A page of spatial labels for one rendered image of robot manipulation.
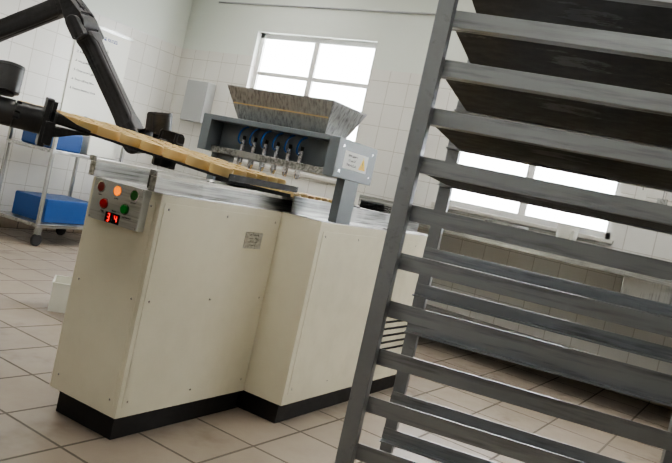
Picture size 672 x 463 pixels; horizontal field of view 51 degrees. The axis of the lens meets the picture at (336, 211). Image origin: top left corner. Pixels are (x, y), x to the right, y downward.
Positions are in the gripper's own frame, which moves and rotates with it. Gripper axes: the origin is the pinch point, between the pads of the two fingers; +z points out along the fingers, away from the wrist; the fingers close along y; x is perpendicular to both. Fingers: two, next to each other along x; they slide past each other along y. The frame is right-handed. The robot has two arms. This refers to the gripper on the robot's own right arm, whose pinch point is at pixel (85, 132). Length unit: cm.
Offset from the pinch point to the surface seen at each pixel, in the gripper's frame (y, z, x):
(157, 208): -21, 36, 65
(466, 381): -23, 63, -67
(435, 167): 12, 52, -55
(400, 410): -32, 56, -60
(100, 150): -32, 80, 478
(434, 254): -6, 80, -25
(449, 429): -32, 62, -67
